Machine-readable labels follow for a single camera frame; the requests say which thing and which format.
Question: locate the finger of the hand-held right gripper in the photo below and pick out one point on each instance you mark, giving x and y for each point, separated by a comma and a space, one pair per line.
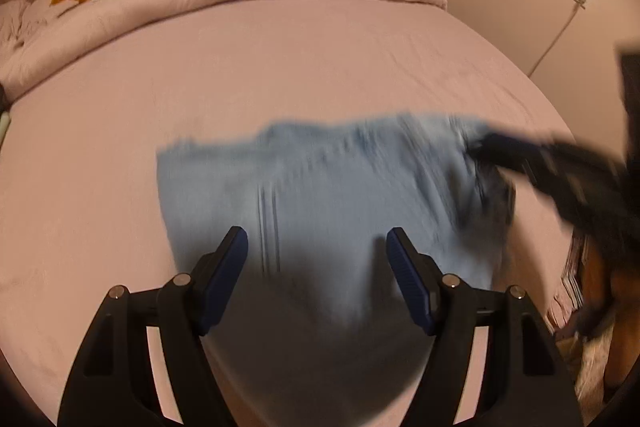
505, 152
497, 197

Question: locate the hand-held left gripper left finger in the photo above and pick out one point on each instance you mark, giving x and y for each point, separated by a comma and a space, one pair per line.
225, 277

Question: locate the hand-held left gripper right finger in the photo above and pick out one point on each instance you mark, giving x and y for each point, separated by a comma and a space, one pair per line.
410, 282

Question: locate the light blue pants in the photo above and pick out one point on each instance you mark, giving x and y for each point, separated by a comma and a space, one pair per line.
310, 187

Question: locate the person's right forearm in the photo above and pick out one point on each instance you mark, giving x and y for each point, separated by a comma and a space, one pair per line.
620, 347

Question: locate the striped fabric stack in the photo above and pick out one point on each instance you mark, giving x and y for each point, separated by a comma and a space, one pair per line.
570, 272

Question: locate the pink bed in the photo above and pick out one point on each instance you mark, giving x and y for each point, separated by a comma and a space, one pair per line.
200, 72

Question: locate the folded pale green cloth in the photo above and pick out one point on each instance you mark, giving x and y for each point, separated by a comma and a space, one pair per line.
4, 124

